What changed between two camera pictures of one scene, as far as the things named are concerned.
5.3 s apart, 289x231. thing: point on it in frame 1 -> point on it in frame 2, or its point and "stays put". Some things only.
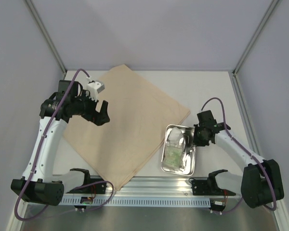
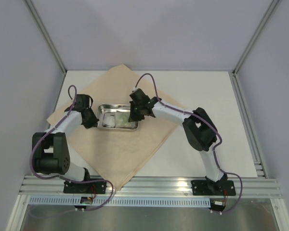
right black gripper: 198,138 -> 135,110
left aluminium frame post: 45,35 stays put
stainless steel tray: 178,153 -> 115,116
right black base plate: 208,187 stays put
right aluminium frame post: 261,26 stays put
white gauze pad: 175,134 -> 109,120
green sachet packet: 173,157 -> 122,120
